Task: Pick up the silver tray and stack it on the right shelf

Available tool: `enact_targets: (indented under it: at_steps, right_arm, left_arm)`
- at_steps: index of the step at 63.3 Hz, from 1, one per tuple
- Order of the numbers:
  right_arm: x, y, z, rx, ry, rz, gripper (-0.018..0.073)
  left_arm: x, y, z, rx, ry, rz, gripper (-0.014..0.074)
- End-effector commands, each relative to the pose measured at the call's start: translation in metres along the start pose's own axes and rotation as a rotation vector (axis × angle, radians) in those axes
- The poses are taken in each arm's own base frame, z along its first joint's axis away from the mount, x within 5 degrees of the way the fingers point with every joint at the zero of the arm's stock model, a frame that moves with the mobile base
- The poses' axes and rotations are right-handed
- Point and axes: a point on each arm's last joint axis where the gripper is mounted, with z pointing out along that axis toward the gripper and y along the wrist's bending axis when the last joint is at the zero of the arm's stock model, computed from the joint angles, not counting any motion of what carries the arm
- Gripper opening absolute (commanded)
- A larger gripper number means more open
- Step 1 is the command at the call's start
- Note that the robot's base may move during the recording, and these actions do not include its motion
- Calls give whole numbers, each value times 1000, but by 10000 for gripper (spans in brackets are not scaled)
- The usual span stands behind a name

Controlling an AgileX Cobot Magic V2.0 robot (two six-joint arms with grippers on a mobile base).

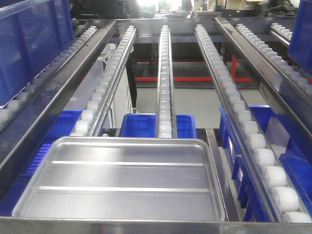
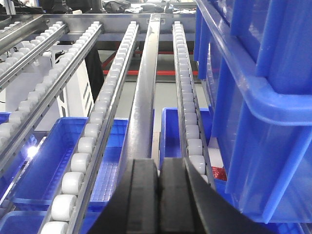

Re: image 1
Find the silver ribbed metal tray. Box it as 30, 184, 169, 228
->
12, 137, 226, 221

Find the centre white roller track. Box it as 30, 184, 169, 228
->
155, 25, 177, 138

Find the blue bin below centre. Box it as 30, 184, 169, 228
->
119, 114, 197, 138

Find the blue bin below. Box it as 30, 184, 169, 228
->
0, 109, 82, 216
219, 105, 312, 223
119, 114, 197, 138

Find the left-centre white roller track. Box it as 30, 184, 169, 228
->
70, 25, 137, 137

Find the blue bin below left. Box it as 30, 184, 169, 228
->
0, 109, 82, 216

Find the blue bin below right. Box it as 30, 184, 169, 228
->
219, 105, 312, 223

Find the far left white roller track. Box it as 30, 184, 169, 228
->
0, 26, 98, 129

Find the large blue bin upper left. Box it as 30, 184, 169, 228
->
0, 0, 74, 105

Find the far right white roller track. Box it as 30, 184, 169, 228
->
236, 23, 312, 99

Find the right-centre white roller track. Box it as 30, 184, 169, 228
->
195, 24, 312, 223

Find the blue bin upper right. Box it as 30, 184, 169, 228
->
288, 0, 312, 74

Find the red floor frame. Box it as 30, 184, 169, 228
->
135, 56, 251, 82

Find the left steel divider rail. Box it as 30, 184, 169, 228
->
0, 19, 117, 196

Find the steel divider rail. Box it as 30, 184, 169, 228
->
215, 18, 312, 132
0, 19, 117, 196

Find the right steel divider rail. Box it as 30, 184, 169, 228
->
215, 18, 312, 132

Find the front steel shelf rail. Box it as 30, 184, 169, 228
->
0, 216, 312, 234

